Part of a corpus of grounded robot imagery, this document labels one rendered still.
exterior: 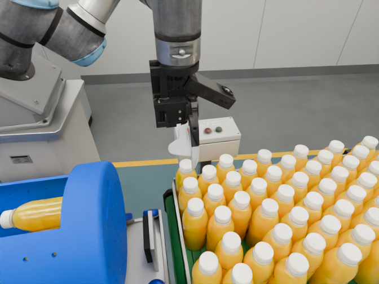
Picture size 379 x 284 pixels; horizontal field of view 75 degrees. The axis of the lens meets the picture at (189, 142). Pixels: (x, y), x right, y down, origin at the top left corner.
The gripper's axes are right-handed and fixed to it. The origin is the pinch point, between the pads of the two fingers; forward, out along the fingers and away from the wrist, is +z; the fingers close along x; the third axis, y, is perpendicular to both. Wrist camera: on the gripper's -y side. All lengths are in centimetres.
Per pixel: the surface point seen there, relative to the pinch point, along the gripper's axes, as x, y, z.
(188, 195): 1.9, 0.7, 16.0
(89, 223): 16.6, 20.0, -0.3
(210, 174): -1.6, -6.0, 13.2
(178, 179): -5.3, 2.4, 17.7
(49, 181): -3.7, 34.3, 9.9
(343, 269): 25.9, -28.0, 16.5
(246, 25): -252, -114, 50
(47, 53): -147, 75, 31
